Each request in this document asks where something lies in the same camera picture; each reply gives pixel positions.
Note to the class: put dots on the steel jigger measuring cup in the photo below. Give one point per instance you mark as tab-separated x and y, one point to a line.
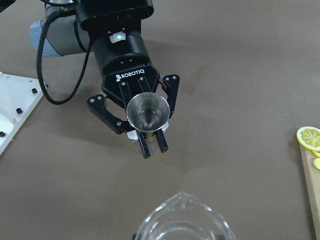
147	112

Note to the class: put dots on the lemon slice at corner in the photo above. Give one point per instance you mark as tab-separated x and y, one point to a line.
309	137

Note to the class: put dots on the clear glass beaker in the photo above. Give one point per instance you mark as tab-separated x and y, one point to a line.
184	217

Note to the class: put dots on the yellow plastic knife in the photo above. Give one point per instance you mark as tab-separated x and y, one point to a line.
316	163

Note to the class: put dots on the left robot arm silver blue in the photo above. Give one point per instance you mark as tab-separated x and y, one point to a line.
60	34

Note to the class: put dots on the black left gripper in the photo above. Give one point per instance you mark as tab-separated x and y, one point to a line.
127	61

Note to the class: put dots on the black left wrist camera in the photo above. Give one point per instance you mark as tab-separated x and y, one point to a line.
110	13

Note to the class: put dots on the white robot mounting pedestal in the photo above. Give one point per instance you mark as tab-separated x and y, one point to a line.
19	96

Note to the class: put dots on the bamboo cutting board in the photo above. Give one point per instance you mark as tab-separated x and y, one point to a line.
312	178

